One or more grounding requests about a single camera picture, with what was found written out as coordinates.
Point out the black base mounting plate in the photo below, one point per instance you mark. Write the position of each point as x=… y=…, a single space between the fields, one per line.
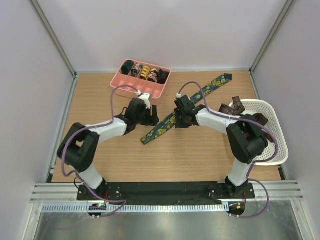
x=173 y=193

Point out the rolled yellow tie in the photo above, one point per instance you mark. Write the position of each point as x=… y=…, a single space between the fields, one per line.
x=144 y=73

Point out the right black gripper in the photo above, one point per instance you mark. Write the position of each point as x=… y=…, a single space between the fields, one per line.
x=178 y=124

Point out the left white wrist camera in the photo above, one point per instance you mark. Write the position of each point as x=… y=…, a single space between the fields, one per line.
x=146 y=97

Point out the aluminium frame rail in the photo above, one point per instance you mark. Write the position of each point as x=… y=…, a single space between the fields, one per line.
x=67 y=192

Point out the white perforated plastic basket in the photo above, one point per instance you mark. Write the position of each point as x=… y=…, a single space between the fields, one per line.
x=253 y=106

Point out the blue yellow floral tie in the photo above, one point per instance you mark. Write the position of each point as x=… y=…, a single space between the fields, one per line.
x=170 y=121

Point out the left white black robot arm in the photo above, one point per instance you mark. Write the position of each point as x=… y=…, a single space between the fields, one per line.
x=79 y=146

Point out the rolled tan floral tie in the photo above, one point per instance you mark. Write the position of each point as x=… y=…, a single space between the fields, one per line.
x=153 y=75

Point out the rolled black patterned tie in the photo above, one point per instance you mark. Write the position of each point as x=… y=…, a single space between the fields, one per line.
x=162 y=77

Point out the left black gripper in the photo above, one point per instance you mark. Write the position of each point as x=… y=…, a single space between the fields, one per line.
x=152 y=120

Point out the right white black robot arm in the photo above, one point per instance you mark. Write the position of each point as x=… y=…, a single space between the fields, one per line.
x=244 y=150

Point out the rolled dark green tie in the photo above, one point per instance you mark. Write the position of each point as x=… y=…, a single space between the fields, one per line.
x=126 y=67

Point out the rolled brown patterned tie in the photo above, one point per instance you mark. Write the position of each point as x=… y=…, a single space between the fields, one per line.
x=136 y=69

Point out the brown patterned tie pile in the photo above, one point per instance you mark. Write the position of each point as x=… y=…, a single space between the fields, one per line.
x=238 y=109

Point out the pink divided organizer box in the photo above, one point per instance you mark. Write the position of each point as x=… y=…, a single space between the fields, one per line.
x=128 y=84

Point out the white slotted cable duct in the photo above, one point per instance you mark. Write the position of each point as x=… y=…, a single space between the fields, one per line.
x=100 y=208

